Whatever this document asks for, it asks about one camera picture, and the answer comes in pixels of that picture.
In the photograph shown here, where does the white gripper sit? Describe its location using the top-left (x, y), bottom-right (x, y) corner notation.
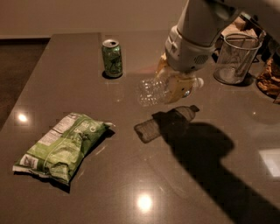
top-left (156, 26), bottom-right (214, 104)

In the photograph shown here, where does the clear plastic water bottle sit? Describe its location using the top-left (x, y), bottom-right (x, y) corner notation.
top-left (136, 77), bottom-right (204, 107)

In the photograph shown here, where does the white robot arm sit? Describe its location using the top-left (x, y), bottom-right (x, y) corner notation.
top-left (157, 0), bottom-right (280, 103)

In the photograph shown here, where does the green soda can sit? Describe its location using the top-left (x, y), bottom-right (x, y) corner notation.
top-left (101, 38), bottom-right (123, 78)

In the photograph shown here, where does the clear glass jar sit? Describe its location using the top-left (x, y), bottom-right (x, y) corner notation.
top-left (213, 33), bottom-right (262, 85)

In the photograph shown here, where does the brown snack pile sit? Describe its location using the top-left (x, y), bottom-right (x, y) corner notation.
top-left (256, 55), bottom-right (280, 99)

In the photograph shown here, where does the green chip bag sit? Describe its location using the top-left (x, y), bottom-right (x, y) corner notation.
top-left (12, 113), bottom-right (112, 186)

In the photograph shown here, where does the black wire basket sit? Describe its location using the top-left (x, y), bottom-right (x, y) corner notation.
top-left (212, 14), bottom-right (267, 62)

